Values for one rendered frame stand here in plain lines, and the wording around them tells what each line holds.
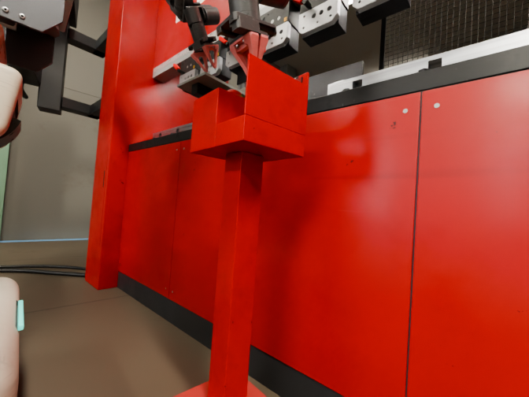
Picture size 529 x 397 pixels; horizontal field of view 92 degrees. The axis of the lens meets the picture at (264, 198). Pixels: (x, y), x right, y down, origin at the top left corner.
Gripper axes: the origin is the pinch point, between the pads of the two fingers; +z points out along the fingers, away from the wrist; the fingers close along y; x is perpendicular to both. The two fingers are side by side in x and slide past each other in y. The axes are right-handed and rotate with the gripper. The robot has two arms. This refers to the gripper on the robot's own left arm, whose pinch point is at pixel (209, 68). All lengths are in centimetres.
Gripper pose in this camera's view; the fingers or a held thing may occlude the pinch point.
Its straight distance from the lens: 113.2
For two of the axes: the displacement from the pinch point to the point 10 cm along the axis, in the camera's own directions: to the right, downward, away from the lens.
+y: -7.5, -0.3, 6.7
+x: -6.1, 4.4, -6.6
